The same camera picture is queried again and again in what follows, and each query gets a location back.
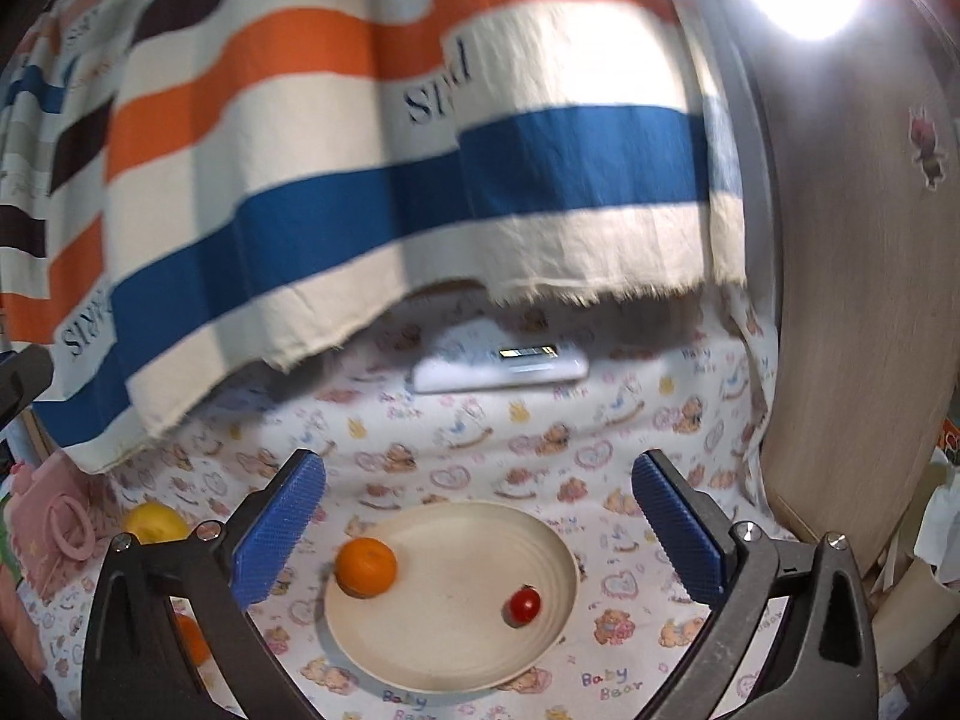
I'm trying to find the pink tablet case with ring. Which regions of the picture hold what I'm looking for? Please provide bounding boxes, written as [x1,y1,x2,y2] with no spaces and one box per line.
[3,450,109,603]

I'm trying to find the baby bear printed bedsheet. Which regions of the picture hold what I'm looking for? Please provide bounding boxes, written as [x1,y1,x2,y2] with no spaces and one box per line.
[101,288,779,718]

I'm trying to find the red cherry tomato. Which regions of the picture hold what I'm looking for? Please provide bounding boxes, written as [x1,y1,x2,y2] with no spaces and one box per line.
[506,585,542,628]

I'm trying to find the cartoon sticker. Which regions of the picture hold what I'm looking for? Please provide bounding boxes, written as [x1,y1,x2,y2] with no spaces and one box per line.
[908,107,946,192]

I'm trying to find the large yellow-orange grapefruit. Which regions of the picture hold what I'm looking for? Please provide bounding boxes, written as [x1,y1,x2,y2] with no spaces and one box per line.
[124,500,190,544]

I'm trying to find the orange mandarin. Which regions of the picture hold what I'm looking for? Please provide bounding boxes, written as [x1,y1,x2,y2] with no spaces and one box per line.
[334,536,398,598]
[174,613,212,668]

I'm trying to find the cream round plate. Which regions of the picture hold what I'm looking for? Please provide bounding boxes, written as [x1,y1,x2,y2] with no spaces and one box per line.
[324,500,579,694]

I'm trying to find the striped Paris blanket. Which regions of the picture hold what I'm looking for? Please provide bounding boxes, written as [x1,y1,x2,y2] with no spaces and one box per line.
[2,0,747,473]

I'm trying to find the wooden headboard panel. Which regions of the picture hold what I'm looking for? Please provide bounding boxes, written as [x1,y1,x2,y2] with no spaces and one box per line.
[719,0,958,566]

